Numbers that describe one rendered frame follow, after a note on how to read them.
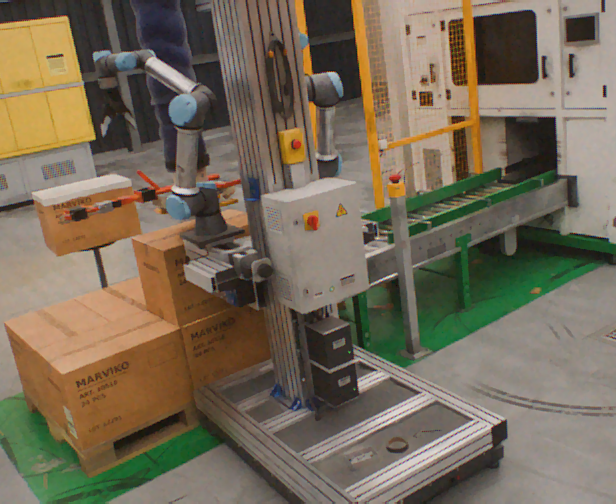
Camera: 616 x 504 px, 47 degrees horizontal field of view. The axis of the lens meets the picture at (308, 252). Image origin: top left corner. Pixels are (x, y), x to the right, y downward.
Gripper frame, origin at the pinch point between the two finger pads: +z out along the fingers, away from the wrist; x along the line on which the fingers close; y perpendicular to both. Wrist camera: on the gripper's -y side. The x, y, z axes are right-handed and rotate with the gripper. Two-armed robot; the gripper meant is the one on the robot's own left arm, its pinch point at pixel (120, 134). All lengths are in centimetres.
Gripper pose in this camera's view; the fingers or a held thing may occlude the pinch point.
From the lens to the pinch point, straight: 325.7
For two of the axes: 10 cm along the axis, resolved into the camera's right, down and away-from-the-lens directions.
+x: -8.3, 2.8, -4.8
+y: -5.4, -1.8, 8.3
